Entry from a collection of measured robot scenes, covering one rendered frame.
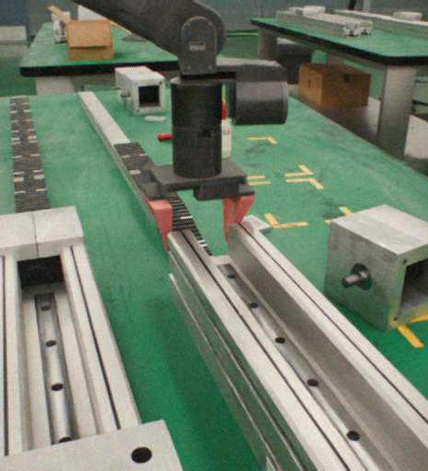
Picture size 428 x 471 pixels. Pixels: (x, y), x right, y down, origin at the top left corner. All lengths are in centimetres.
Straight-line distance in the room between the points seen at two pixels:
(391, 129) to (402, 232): 244
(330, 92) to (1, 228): 383
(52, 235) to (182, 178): 16
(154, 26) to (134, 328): 31
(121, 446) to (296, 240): 55
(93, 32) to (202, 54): 207
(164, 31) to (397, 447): 43
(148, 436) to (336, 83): 411
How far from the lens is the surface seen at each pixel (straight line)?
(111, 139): 121
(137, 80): 153
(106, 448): 31
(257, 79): 62
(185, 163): 63
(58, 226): 64
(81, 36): 264
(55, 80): 265
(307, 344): 50
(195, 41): 59
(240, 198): 65
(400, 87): 303
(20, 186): 96
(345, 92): 439
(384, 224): 64
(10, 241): 62
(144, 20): 59
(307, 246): 79
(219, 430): 50
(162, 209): 63
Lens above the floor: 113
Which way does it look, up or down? 26 degrees down
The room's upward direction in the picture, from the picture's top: straight up
